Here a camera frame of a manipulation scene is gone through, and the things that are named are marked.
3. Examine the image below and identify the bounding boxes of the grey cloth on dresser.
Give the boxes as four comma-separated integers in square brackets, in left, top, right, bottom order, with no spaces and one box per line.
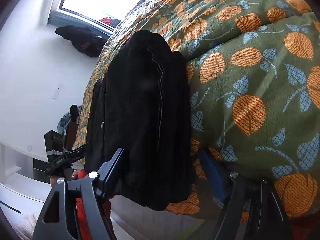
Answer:
[57,105,82,139]

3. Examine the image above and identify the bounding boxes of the person's left hand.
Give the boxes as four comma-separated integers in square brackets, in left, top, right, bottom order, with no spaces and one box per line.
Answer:
[49,168,78,187]

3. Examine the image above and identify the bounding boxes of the green orange floral comforter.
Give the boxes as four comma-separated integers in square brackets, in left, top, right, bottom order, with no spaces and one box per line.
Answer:
[75,0,319,218]

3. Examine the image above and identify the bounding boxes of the red fleece garment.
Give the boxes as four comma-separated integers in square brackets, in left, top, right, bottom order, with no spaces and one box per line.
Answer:
[73,169,113,240]

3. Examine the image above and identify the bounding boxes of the black bag by window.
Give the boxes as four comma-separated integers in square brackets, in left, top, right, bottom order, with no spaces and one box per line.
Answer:
[55,25,107,57]

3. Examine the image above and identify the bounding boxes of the brown wooden dresser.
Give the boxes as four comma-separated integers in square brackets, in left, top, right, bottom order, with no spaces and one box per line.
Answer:
[65,121,78,151]

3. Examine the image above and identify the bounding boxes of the black pants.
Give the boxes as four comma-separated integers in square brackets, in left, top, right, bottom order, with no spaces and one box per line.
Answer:
[85,30,195,211]

